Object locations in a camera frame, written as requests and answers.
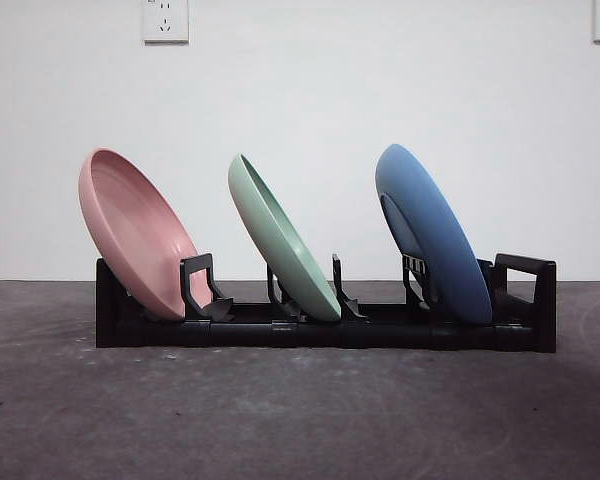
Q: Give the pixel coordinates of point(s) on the green round plate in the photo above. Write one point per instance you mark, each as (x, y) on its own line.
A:
(275, 240)

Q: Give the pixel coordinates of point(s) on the blue round plate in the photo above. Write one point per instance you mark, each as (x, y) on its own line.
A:
(430, 225)

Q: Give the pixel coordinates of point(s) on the pink round plate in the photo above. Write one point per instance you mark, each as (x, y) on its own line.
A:
(130, 225)

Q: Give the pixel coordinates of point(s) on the black plastic dish rack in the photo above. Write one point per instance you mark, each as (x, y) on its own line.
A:
(380, 336)

